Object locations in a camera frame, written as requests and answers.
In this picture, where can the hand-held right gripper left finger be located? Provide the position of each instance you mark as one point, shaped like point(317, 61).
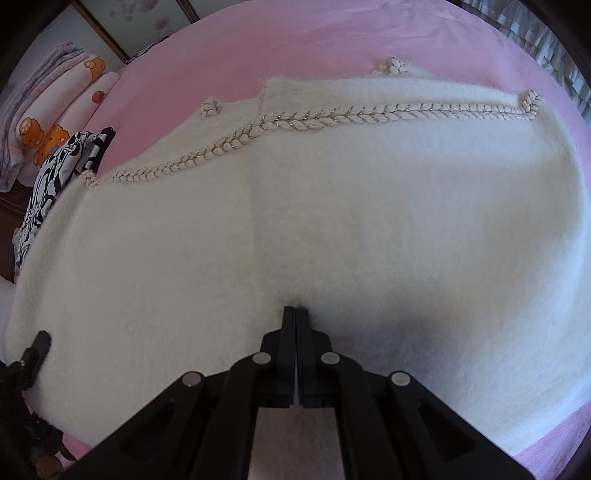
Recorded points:
point(288, 332)

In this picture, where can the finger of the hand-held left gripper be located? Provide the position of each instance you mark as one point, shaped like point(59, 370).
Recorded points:
point(39, 344)

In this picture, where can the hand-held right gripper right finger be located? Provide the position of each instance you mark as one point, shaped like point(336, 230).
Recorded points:
point(302, 332)

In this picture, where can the white fluffy braided-trim cardigan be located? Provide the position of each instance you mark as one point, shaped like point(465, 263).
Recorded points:
point(369, 207)

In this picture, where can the wooden headboard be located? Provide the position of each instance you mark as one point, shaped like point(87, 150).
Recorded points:
point(11, 207)

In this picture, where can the black and white printed cloth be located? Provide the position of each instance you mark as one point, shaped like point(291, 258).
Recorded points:
point(55, 170)

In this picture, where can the folded pink bear-print quilt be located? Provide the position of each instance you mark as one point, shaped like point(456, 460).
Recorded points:
point(74, 101)

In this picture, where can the folded purple striped blanket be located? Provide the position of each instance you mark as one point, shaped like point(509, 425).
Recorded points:
point(46, 69)

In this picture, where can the pink bed blanket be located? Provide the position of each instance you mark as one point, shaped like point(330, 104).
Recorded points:
point(323, 41)

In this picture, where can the floral panel wardrobe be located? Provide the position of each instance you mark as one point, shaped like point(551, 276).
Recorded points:
point(138, 14)

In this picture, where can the white ruffled furniture cover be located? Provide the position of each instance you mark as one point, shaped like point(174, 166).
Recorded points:
point(549, 55)

